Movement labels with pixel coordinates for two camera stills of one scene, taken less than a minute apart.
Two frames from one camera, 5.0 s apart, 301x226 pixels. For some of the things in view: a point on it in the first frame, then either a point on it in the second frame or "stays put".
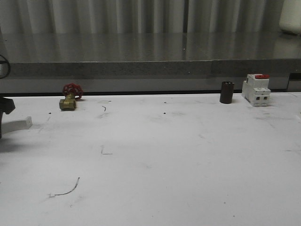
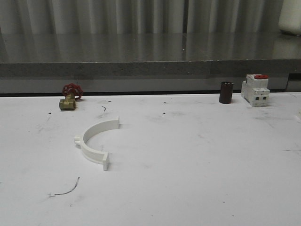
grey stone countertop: x=115 y=54 stays put
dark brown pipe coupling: x=226 y=92 stays put
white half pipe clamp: x=11 y=123 -> x=100 y=158
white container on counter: x=290 y=17 stays put
